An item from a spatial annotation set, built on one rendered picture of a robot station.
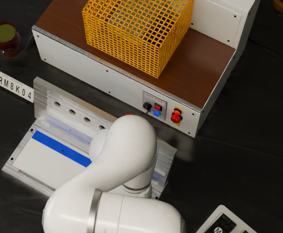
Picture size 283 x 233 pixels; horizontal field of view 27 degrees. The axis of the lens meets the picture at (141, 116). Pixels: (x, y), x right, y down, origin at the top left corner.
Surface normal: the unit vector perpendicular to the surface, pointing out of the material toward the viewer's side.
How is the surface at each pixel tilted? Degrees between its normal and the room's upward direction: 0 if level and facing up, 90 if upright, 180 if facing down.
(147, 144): 50
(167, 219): 26
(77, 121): 75
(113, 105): 0
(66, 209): 9
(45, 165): 0
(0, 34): 0
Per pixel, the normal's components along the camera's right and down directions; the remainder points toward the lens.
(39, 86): -0.47, 0.68
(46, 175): 0.00, -0.39
